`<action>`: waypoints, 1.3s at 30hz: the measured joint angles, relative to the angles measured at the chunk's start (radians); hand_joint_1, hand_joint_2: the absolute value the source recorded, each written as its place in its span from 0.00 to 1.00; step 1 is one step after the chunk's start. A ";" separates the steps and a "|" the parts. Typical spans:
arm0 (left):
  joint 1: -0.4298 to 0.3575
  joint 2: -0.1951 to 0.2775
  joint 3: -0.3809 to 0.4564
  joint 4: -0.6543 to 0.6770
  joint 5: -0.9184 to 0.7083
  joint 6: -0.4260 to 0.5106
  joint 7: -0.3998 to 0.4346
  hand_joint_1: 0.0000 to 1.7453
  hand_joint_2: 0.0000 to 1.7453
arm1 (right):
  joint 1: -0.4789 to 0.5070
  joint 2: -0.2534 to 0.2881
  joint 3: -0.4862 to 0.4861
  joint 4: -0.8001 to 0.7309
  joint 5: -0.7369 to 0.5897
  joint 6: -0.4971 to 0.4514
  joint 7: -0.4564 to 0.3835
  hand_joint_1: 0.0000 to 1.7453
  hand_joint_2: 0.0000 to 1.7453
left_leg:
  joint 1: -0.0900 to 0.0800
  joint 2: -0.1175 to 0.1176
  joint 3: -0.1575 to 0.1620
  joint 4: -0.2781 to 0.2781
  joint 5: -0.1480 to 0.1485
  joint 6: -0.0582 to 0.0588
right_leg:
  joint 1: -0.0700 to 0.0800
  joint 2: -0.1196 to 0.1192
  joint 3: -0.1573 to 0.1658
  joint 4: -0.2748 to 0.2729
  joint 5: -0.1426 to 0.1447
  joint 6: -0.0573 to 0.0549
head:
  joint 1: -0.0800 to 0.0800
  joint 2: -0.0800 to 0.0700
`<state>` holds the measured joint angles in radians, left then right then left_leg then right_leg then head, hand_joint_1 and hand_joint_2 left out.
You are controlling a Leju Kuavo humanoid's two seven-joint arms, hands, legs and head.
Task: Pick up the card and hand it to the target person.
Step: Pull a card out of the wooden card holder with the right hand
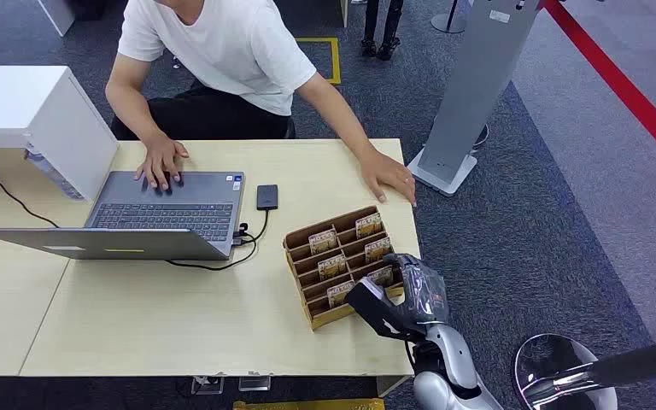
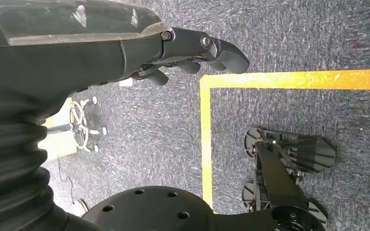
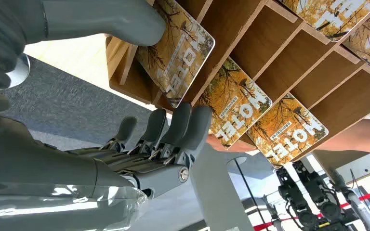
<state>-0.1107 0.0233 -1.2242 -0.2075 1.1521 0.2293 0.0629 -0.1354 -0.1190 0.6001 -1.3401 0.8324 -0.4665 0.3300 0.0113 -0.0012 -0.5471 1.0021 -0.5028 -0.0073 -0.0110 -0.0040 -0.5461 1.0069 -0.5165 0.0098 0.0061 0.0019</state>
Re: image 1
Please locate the person's right hand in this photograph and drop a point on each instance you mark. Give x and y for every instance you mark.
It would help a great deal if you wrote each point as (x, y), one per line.
(159, 155)

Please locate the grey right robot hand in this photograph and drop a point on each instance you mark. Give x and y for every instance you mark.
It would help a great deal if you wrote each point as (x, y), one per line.
(421, 294)

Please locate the person's left hand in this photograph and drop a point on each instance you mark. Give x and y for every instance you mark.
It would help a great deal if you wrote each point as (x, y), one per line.
(387, 170)

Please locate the person's right forearm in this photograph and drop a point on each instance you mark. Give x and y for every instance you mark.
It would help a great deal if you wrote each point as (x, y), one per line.
(133, 107)

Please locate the person's left forearm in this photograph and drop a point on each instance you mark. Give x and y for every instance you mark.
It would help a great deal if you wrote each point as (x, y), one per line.
(339, 113)

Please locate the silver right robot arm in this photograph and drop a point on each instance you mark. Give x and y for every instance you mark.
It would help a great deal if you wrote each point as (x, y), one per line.
(452, 368)

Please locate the printed card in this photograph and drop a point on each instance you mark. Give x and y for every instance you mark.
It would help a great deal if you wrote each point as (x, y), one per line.
(382, 276)
(378, 249)
(332, 266)
(322, 241)
(337, 294)
(368, 224)

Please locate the cardboard card holder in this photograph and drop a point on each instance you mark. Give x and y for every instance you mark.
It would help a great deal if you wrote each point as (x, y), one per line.
(319, 314)

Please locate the person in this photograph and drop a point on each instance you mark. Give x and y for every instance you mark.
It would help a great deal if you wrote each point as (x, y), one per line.
(232, 51)

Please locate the grey laptop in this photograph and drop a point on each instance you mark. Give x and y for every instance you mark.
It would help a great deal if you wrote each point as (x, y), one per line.
(164, 195)

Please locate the black external drive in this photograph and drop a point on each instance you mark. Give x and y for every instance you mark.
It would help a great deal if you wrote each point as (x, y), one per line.
(267, 197)

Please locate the grey kiosk stand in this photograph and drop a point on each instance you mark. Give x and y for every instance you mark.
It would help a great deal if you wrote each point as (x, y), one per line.
(475, 85)

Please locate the yellow floor tape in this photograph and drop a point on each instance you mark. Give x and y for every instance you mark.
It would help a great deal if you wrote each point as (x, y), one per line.
(335, 59)

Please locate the white cabinet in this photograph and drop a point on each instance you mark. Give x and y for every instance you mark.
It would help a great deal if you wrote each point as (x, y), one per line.
(28, 107)

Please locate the black standing legs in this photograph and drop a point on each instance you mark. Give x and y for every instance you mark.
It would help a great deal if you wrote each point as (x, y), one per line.
(382, 28)

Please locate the yellow strip below desk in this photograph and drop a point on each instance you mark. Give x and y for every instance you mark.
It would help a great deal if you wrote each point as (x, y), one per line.
(311, 405)

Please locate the grey round stanchion base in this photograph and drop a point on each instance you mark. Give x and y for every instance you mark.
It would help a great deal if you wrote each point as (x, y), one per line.
(449, 22)

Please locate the white furniture corner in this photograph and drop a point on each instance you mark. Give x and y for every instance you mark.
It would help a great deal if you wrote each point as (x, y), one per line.
(56, 12)

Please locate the red floor tape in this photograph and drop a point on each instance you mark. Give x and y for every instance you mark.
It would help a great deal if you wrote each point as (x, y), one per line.
(616, 82)

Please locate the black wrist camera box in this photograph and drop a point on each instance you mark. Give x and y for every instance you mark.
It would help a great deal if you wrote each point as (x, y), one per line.
(379, 311)

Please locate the metal desk bracket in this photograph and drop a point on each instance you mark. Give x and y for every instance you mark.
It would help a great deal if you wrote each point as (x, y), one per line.
(208, 385)
(254, 383)

